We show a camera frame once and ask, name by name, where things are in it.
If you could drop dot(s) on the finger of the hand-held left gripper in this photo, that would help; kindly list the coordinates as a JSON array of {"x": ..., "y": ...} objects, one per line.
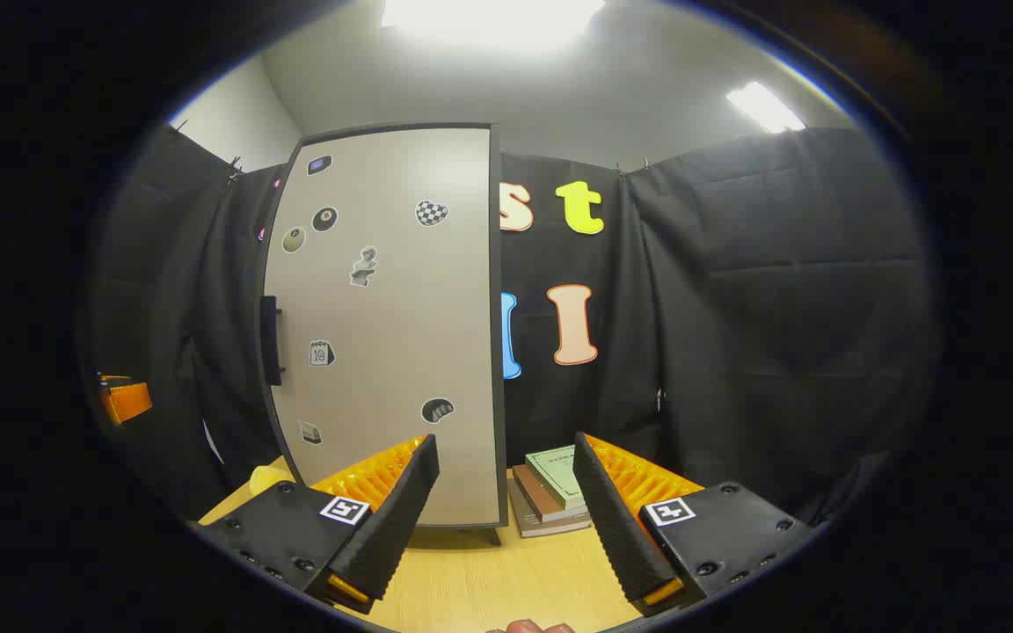
[{"x": 128, "y": 402}]

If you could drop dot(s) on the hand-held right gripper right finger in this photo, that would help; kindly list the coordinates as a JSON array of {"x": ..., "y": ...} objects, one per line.
[{"x": 621, "y": 536}]

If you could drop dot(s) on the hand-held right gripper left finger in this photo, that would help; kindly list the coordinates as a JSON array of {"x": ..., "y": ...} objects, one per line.
[{"x": 392, "y": 527}]

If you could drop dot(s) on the dark grey cabinet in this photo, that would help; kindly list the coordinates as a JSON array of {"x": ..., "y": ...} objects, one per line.
[{"x": 499, "y": 352}]

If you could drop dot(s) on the brown book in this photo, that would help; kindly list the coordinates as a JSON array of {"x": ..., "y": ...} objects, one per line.
[{"x": 535, "y": 497}]

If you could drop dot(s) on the yellow round plush toy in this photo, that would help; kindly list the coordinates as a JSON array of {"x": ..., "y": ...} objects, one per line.
[{"x": 265, "y": 479}]

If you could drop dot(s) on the black backdrop cloth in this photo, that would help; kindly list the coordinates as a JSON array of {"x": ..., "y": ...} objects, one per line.
[{"x": 779, "y": 308}]

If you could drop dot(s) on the narrow ceiling light panel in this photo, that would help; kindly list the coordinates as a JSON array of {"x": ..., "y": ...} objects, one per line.
[{"x": 766, "y": 107}]

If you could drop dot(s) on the large ceiling light panel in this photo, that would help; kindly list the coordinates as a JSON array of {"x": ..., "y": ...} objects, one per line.
[{"x": 489, "y": 18}]

